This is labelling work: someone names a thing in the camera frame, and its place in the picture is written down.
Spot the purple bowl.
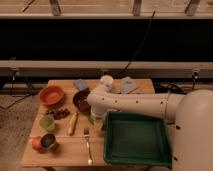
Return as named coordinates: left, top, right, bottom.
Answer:
left=73, top=90, right=90, bottom=112

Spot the silver fork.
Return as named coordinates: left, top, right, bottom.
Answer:
left=84, top=128, right=93, bottom=165

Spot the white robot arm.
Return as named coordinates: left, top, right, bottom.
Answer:
left=87, top=84, right=213, bottom=171

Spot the light blue cloth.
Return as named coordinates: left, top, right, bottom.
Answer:
left=120, top=77, right=138, bottom=94

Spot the silver metal can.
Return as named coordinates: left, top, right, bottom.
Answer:
left=40, top=134, right=57, bottom=151

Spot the orange bowl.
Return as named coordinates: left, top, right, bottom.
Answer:
left=38, top=85, right=64, bottom=106

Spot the blue sponge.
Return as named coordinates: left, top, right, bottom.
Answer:
left=74, top=79, right=88, bottom=91

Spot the green plastic cup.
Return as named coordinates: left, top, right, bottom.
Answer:
left=39, top=115, right=55, bottom=132

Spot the white cup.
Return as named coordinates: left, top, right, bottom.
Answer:
left=100, top=75, right=114, bottom=87

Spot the black cable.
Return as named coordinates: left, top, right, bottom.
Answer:
left=114, top=9, right=157, bottom=77

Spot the bunch of dark grapes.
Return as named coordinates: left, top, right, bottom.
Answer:
left=45, top=108, right=70, bottom=120

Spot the wooden table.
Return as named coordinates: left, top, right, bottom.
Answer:
left=21, top=79, right=155, bottom=167

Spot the orange fruit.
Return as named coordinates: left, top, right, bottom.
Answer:
left=32, top=136, right=41, bottom=152

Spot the green plastic tray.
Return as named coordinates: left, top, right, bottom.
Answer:
left=103, top=112, right=172, bottom=167

